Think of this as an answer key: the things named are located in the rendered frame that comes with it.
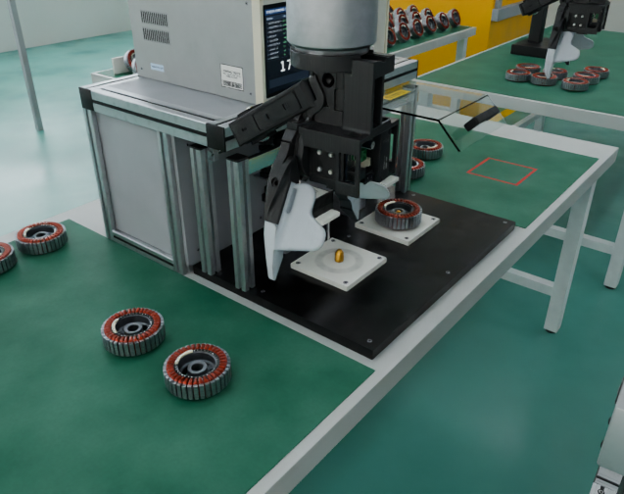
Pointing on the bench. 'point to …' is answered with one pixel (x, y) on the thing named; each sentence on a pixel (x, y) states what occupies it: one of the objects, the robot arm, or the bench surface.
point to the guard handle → (481, 118)
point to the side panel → (137, 188)
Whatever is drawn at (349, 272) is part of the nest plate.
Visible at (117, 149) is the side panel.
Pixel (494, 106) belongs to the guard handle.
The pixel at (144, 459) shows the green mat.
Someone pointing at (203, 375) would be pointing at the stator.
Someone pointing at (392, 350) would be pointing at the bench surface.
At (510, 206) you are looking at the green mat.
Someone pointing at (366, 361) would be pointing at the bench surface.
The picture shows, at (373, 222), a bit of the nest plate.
